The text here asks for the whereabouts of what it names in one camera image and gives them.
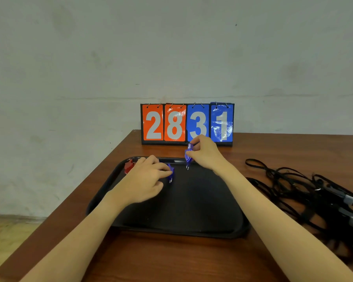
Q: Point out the person's left hand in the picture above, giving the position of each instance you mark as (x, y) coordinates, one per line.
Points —
(141, 182)

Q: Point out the person's right hand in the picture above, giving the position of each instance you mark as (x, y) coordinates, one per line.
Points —
(209, 155)

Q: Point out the black plastic tray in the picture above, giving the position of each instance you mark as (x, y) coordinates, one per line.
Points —
(200, 205)

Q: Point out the person's left forearm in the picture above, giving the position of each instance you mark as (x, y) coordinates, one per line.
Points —
(73, 243)

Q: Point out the person's right forearm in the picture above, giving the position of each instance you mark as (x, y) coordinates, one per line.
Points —
(282, 232)

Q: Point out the orange and blue flip scoreboard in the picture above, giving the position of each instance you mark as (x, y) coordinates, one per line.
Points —
(176, 124)

